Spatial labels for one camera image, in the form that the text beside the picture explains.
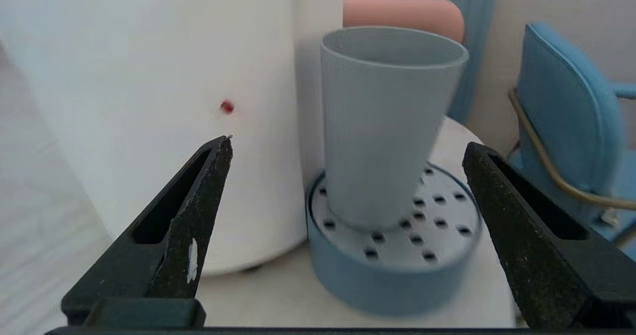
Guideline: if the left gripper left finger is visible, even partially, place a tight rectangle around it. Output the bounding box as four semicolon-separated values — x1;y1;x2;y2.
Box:
61;135;233;327

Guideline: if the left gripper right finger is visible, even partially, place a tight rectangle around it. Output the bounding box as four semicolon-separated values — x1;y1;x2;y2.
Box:
462;142;636;330

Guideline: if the grey plastic cup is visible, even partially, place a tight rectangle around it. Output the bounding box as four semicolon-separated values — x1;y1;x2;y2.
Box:
320;26;470;230

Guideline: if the blue upholstered chair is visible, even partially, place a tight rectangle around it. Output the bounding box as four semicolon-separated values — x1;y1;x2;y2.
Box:
507;22;636;249

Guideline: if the large blue perforated drip tray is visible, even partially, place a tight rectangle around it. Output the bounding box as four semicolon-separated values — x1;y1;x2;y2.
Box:
306;162;482;317

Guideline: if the clear water dispenser white base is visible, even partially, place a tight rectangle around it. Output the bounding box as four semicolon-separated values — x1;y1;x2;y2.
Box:
0;0;344;276

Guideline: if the pink sofa bolster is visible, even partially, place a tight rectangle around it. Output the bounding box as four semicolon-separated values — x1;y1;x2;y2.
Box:
343;0;466;45

